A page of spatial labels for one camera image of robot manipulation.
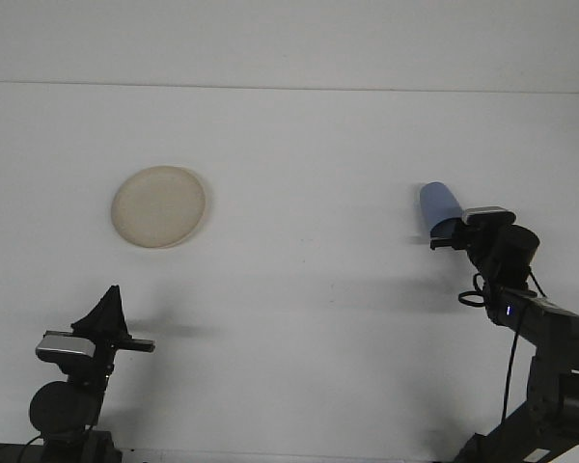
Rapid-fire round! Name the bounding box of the dark base platform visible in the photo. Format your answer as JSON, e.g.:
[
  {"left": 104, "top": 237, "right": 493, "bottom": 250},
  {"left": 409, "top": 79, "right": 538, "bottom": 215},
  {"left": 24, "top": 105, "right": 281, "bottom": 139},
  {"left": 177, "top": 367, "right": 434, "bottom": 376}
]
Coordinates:
[{"left": 0, "top": 441, "right": 35, "bottom": 463}]

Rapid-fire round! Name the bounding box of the pale round plate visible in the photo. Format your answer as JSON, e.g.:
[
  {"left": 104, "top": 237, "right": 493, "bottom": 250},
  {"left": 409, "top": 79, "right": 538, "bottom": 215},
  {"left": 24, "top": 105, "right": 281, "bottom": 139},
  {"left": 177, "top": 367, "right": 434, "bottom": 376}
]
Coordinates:
[{"left": 109, "top": 165, "right": 212, "bottom": 251}]

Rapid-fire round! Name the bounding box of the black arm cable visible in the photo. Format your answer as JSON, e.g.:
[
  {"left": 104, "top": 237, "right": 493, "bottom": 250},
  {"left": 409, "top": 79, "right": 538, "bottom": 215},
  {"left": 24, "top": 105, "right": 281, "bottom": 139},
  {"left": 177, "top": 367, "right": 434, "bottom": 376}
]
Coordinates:
[
  {"left": 457, "top": 269, "right": 549, "bottom": 423},
  {"left": 21, "top": 435, "right": 44, "bottom": 463}
]

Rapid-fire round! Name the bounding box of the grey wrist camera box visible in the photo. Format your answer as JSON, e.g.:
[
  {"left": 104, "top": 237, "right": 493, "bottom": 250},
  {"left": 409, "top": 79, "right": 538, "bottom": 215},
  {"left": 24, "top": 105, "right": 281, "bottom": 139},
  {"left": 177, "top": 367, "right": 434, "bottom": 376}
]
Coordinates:
[
  {"left": 35, "top": 335, "right": 98, "bottom": 362},
  {"left": 461, "top": 205, "right": 516, "bottom": 227}
]

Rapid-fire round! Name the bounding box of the pale blue cup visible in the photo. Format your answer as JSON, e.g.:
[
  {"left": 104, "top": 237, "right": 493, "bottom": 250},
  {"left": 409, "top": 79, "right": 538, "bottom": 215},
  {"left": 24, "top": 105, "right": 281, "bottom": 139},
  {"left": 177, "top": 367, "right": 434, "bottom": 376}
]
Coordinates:
[{"left": 418, "top": 181, "right": 464, "bottom": 240}]

